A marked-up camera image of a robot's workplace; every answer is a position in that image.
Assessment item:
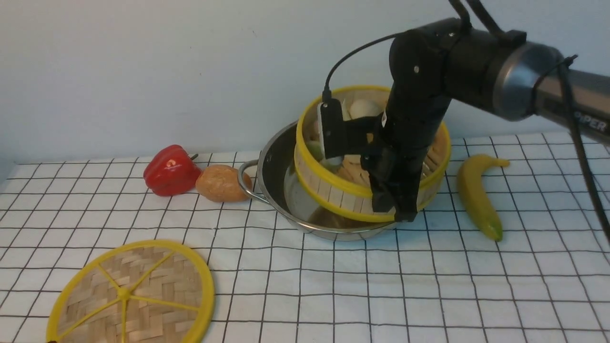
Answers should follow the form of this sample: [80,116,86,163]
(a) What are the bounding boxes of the yellow bamboo steamer lid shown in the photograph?
[46,240,215,343]

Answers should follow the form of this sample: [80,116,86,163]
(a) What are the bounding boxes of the green dumpling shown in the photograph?
[305,141,325,162]

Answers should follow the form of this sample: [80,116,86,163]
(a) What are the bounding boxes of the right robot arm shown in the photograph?
[362,18,609,222]

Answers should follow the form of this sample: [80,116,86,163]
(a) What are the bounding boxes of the brown potato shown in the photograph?
[195,164,249,202]

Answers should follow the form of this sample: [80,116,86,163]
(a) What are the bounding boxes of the black camera cable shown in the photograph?
[322,32,406,103]

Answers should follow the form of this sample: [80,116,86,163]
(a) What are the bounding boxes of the yellow banana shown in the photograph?
[456,154,510,242]

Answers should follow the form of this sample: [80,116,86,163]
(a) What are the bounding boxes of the red bell pepper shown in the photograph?
[143,145,201,197]

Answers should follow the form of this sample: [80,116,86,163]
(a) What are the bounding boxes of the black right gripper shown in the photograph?
[362,91,451,223]

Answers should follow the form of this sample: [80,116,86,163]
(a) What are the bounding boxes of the stainless steel pot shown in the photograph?
[237,122,397,242]

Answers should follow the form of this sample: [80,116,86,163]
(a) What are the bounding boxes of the white grid tablecloth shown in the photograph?
[1,133,609,343]

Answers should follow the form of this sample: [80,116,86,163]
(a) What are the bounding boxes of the white round bun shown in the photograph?
[349,99,383,120]

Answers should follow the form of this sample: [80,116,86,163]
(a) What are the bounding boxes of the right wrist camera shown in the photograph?
[317,98,379,159]

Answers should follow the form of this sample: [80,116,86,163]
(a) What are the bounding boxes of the yellow bamboo steamer basket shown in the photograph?
[294,85,451,223]

